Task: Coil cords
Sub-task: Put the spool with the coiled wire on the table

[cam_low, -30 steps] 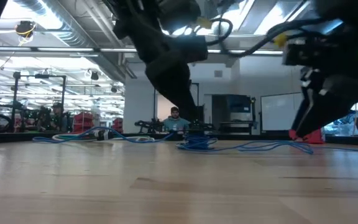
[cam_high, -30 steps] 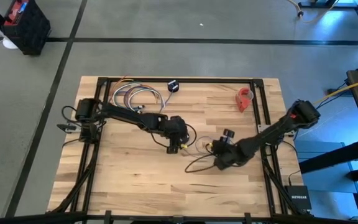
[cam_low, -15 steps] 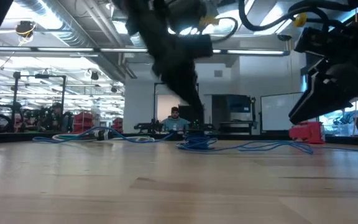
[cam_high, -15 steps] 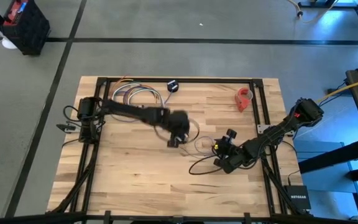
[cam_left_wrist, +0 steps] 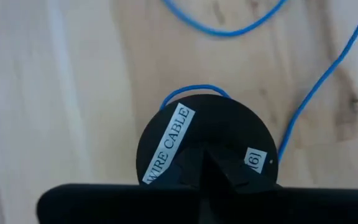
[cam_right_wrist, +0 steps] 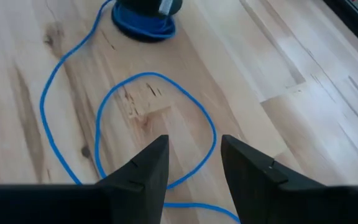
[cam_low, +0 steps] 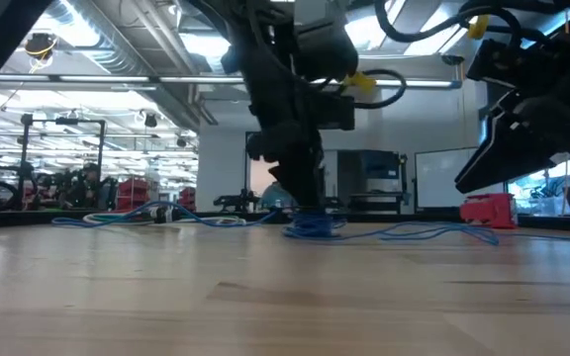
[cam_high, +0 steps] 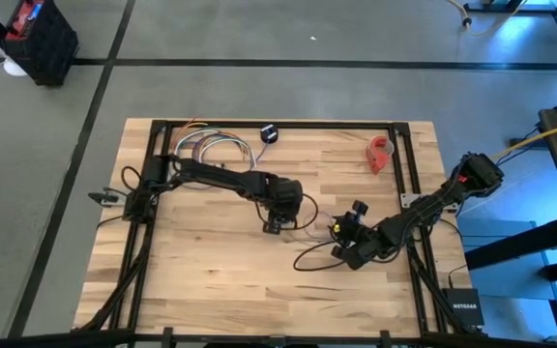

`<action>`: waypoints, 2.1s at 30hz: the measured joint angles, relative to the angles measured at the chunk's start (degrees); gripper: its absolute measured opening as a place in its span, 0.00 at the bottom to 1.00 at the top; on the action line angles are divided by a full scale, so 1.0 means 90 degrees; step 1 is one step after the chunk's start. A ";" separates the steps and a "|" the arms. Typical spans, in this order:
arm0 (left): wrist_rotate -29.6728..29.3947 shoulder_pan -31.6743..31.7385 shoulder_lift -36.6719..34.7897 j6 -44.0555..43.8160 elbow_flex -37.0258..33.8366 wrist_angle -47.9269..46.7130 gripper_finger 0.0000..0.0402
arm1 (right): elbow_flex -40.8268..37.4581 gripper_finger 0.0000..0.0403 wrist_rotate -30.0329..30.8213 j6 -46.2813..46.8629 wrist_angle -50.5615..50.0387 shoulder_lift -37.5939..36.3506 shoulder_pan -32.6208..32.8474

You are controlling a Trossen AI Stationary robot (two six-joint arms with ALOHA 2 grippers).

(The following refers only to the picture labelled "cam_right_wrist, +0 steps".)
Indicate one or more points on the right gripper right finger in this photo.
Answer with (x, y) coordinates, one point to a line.
(275, 193)

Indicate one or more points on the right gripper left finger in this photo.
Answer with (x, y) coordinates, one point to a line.
(129, 193)

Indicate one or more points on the black aluminium table frame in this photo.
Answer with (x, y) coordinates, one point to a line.
(356, 25)

